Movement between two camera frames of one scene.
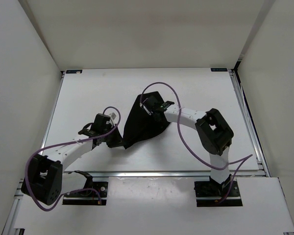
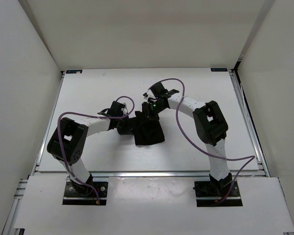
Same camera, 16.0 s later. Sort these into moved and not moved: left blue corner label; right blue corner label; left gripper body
Moved: left gripper body
Not moved: left blue corner label; right blue corner label
